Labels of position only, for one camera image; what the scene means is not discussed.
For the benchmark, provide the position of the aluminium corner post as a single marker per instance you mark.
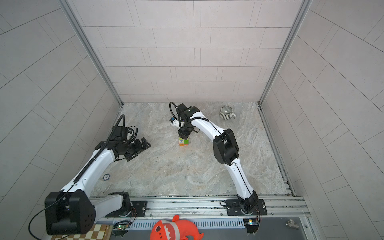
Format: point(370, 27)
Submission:
point(69, 13)
point(288, 42)

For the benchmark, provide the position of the striped ceramic mug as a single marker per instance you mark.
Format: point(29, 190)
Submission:
point(227, 113)

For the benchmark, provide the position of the controller circuit board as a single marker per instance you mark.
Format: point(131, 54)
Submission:
point(121, 228)
point(251, 225)

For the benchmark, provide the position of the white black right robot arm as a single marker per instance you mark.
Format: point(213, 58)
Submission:
point(226, 152)

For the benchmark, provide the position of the aluminium corner post right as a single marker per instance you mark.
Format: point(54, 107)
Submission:
point(288, 42)

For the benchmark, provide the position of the wooden chessboard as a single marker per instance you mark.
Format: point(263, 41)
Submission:
point(97, 232)

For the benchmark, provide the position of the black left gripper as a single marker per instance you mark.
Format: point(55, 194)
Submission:
point(139, 147)

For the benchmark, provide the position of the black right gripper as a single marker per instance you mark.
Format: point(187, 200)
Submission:
point(183, 133)

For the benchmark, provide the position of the right controller circuit board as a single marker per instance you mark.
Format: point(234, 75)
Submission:
point(251, 225)

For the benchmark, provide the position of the red shark plush toy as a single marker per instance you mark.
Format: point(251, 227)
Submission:
point(175, 229)

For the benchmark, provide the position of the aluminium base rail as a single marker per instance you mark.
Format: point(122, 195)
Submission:
point(219, 207)

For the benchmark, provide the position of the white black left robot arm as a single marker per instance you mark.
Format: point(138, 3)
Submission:
point(70, 211)

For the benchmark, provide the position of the aluminium corner post left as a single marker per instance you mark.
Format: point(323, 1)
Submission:
point(69, 13)

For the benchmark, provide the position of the left controller circuit board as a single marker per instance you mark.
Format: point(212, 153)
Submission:
point(121, 228)

